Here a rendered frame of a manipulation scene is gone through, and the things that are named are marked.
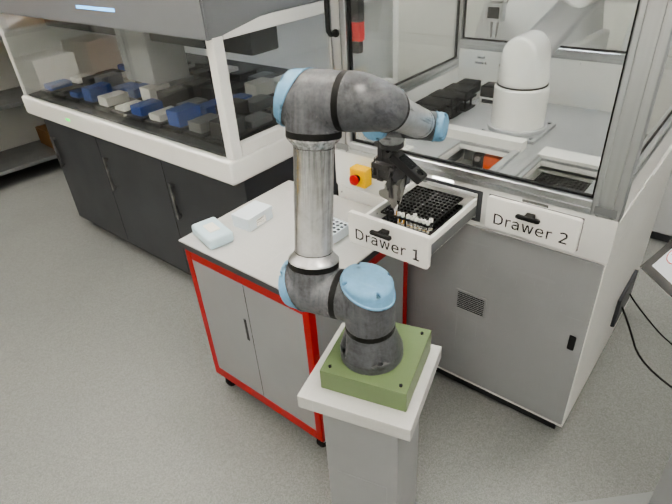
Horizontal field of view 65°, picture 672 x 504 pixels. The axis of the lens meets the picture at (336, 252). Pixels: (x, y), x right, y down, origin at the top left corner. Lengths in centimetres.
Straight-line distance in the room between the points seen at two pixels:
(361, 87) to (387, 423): 71
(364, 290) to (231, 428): 128
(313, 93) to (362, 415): 70
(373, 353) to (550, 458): 114
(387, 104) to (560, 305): 105
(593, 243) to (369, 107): 92
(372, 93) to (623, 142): 78
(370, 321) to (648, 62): 90
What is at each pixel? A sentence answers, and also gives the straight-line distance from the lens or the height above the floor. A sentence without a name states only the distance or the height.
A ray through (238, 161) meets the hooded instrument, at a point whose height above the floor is 90.
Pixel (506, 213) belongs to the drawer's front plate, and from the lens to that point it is 174.
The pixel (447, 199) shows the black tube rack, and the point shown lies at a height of 90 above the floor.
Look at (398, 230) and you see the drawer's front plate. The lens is 154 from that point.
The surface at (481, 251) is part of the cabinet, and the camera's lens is 187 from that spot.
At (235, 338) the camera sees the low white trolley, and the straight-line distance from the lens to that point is 204.
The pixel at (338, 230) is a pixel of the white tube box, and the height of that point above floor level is 80.
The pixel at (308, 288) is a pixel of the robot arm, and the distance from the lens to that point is 116.
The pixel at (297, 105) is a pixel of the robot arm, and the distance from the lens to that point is 105.
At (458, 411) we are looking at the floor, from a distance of 226.
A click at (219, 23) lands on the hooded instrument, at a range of 203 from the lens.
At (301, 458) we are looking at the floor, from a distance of 212.
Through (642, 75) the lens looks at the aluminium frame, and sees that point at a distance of 152.
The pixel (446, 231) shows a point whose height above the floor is 87.
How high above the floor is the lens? 172
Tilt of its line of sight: 33 degrees down
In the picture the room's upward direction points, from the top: 4 degrees counter-clockwise
